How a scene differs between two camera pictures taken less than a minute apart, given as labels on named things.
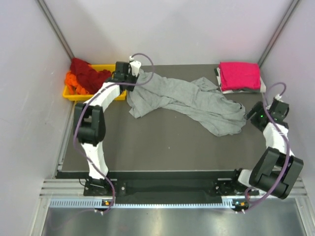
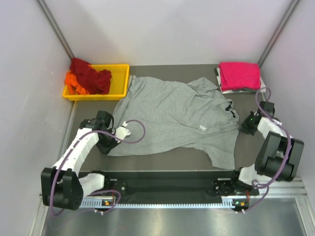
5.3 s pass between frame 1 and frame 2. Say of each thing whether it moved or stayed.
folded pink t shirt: stayed
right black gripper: moved
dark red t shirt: stayed
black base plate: stayed
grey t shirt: moved
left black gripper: moved
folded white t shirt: stayed
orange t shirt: stayed
